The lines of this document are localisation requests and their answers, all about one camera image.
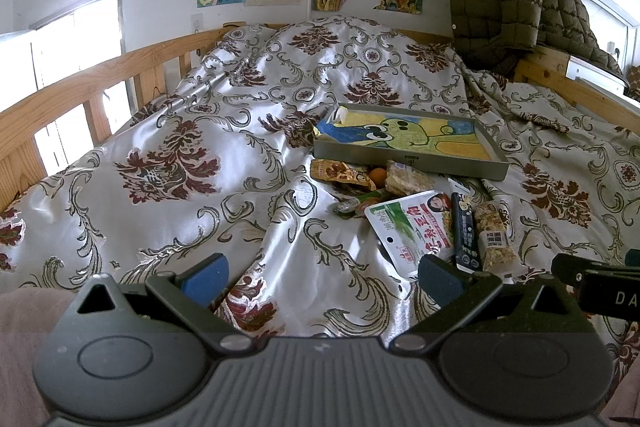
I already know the white green noodle snack pouch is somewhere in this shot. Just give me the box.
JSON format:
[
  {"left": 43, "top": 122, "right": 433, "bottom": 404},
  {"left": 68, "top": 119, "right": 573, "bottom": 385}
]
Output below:
[{"left": 364, "top": 191, "right": 454, "bottom": 279}]

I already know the floral satin bed quilt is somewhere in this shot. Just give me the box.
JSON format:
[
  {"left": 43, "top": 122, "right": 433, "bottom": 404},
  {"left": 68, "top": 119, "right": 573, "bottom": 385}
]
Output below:
[{"left": 1, "top": 17, "right": 639, "bottom": 339}]

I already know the clear nut bar packet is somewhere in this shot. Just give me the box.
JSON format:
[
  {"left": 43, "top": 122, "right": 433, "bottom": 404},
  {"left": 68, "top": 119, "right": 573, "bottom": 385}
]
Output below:
[{"left": 474, "top": 202, "right": 515, "bottom": 273}]

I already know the orange fruit snack bag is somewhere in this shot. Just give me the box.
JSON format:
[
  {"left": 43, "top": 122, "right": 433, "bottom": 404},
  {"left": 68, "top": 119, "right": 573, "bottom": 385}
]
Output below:
[{"left": 332, "top": 190, "right": 394, "bottom": 219}]

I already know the bright window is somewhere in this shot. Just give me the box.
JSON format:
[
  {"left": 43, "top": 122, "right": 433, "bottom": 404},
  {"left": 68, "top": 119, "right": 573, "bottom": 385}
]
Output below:
[{"left": 1, "top": 0, "right": 125, "bottom": 176}]

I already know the dark green quilted jacket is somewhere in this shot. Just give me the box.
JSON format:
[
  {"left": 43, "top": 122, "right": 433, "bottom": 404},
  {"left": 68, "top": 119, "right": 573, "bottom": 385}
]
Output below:
[{"left": 450, "top": 0, "right": 623, "bottom": 78}]

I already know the small orange fruit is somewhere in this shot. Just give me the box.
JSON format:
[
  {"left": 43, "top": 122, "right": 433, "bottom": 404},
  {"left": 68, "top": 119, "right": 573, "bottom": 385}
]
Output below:
[{"left": 369, "top": 167, "right": 387, "bottom": 187}]

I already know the golden brown snack packet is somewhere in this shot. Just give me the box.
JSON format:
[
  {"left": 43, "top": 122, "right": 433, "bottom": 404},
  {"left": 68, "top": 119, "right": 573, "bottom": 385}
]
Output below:
[{"left": 310, "top": 159, "right": 376, "bottom": 191}]

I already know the dark blue milk powder sachet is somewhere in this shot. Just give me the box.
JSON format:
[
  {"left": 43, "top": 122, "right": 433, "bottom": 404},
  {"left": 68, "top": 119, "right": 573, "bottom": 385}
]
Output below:
[{"left": 451, "top": 192, "right": 483, "bottom": 273}]

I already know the wooden right bed frame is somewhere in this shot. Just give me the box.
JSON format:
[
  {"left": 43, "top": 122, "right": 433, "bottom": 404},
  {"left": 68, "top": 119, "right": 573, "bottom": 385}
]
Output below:
[{"left": 514, "top": 46, "right": 639, "bottom": 134}]

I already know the grey cardboard tray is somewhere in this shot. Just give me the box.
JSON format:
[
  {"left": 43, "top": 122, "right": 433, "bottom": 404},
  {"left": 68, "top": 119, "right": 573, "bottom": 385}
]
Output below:
[{"left": 314, "top": 104, "right": 509, "bottom": 181}]

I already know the colourful cartoon drawing liner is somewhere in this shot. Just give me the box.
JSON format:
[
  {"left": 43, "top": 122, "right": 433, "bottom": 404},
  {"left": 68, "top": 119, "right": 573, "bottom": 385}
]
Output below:
[{"left": 314, "top": 105, "right": 491, "bottom": 160}]

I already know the wooden bed rail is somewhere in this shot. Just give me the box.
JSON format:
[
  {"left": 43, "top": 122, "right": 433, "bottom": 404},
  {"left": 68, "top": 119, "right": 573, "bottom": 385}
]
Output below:
[{"left": 1, "top": 23, "right": 236, "bottom": 208}]

